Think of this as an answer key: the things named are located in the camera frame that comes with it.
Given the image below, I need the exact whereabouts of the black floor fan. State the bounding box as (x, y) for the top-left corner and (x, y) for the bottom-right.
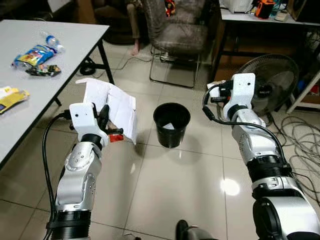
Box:
(235, 54), (300, 126)

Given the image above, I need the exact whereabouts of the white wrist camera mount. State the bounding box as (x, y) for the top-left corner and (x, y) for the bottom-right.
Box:
(223, 73), (256, 117)
(69, 102), (99, 137)

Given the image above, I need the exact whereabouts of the black cable coil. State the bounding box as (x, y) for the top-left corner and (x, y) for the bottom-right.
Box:
(80, 56), (101, 76)

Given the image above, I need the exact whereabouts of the white low shelf rack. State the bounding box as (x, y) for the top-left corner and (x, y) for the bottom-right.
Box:
(287, 70), (320, 115)

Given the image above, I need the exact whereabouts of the left gripper black cloth finger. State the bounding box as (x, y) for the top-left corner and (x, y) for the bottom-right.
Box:
(97, 104), (111, 132)

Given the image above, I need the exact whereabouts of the small red yellow item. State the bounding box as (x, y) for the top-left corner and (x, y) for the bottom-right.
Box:
(165, 0), (177, 16)

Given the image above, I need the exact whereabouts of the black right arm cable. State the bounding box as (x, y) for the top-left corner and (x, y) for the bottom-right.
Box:
(202, 82), (289, 171)

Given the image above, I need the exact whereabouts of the grey floor cable tangle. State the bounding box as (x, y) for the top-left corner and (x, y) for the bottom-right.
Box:
(270, 114), (320, 202)

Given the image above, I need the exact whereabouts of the brown box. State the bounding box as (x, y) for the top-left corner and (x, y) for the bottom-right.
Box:
(287, 0), (320, 23)

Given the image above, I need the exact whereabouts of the brown grey cushioned chair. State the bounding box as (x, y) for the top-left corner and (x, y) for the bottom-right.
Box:
(142, 0), (211, 90)

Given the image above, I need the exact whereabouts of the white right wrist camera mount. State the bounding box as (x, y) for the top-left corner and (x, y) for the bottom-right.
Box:
(223, 73), (256, 117)

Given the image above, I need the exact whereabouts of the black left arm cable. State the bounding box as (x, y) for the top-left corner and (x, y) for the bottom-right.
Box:
(42, 113), (72, 240)

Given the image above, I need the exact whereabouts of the crumpled clear plastic bottle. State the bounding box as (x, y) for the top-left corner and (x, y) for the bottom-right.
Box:
(41, 31), (66, 54)

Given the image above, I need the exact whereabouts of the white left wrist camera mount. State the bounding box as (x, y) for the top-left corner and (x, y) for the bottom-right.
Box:
(69, 102), (99, 137)

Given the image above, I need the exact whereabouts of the orange black device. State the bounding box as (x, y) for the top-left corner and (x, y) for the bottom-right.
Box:
(255, 0), (275, 20)

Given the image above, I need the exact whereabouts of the blue yellow snack bag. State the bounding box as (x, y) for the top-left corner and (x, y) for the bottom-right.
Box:
(12, 44), (56, 70)

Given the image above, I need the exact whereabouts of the black round rubbish bin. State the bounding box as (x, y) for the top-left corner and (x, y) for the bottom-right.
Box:
(153, 102), (192, 149)

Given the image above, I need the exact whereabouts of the yellow printed package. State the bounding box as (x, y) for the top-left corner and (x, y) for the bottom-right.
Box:
(0, 86), (30, 115)

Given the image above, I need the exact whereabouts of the person's bare leg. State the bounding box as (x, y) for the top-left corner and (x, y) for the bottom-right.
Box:
(127, 2), (143, 56)

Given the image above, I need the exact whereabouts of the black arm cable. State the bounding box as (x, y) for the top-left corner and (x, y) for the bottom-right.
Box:
(202, 82), (289, 171)
(42, 113), (72, 240)

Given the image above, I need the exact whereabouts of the dark armchair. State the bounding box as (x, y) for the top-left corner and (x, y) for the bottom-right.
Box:
(92, 0), (146, 45)

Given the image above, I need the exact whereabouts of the black table leg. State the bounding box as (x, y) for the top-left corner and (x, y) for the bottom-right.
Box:
(97, 40), (115, 85)

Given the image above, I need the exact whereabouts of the dark small snack wrapper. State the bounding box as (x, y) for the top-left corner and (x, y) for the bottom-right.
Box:
(26, 64), (62, 78)

